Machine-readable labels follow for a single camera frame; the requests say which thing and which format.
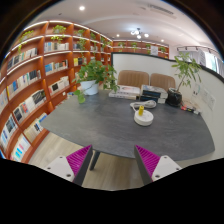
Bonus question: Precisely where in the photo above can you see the multi-bulb ceiling lamp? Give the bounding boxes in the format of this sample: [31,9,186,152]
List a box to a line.
[130,27,150,40]

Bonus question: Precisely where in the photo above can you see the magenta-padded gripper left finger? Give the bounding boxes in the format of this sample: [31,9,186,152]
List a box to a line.
[45,144,94,187]

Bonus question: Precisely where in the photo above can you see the tall white standing sign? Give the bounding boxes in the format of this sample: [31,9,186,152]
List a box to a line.
[199,49,208,66]

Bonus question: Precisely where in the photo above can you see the brown upholstered chair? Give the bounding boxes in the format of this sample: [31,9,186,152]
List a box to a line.
[117,69,150,89]
[149,72,177,93]

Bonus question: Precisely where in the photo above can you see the dark table leg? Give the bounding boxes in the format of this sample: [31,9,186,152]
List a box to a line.
[88,150,101,171]

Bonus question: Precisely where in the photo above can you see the black track light rail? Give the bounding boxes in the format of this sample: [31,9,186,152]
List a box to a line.
[176,44,218,54]

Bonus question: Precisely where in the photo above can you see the white wall socket plate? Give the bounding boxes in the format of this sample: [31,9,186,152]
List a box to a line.
[199,87,209,103]
[207,94,217,111]

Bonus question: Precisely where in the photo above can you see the round white power strip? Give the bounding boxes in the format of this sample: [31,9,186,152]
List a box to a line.
[133,109,155,127]

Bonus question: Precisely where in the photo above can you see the thin white book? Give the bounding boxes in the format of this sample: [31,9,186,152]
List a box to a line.
[108,91,138,101]

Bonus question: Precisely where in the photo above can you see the white picture-cover book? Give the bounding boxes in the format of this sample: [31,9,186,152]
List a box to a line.
[113,84,141,96]

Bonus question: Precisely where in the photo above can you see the dark blue book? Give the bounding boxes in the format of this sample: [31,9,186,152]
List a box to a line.
[139,94,168,104]

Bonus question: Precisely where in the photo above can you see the white power strip cable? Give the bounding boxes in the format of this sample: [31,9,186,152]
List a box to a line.
[129,99,158,114]

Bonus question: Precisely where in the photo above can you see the red-brown bookshelf unit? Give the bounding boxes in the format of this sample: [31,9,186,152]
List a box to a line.
[0,19,170,164]

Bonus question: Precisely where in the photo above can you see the clear bottle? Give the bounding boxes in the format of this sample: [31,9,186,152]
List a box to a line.
[192,83,201,98]

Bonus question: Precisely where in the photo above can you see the beige flat box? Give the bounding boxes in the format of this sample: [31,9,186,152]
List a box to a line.
[182,101,202,114]

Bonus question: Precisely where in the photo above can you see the white curtains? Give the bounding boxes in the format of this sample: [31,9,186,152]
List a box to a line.
[196,49,224,77]

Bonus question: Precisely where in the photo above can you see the small white standing sign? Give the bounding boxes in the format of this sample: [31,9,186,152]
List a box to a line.
[149,44,159,57]

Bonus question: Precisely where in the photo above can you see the ceiling air vent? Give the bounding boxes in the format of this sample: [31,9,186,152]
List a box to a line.
[146,3,176,16]

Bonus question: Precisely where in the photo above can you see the red book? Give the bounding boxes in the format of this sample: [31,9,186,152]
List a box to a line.
[180,105,200,116]

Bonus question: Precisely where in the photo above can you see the leafy plant in white pot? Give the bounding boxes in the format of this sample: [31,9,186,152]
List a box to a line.
[72,59,120,104]

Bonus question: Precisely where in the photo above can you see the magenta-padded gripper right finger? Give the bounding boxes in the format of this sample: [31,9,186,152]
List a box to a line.
[133,144,183,186]

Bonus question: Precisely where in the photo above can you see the small tree in black pot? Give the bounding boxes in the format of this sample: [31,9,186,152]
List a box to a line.
[166,51,203,108]

